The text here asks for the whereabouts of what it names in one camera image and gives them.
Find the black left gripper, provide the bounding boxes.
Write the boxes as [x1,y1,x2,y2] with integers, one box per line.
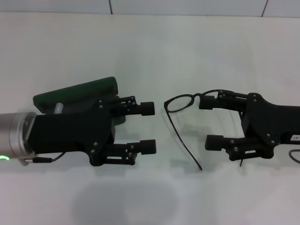
[27,98,116,167]

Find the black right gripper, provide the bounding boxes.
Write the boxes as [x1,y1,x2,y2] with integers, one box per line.
[198,90,300,162]

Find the black round glasses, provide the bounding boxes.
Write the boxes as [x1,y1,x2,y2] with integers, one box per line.
[163,90,246,171]

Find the green glasses case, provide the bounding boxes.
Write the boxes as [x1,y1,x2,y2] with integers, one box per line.
[32,76,127,126]

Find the black cable with grey plug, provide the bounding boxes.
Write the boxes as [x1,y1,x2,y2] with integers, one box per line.
[23,151,66,164]

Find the thin black looped cable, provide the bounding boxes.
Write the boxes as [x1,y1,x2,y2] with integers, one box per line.
[288,150,300,165]

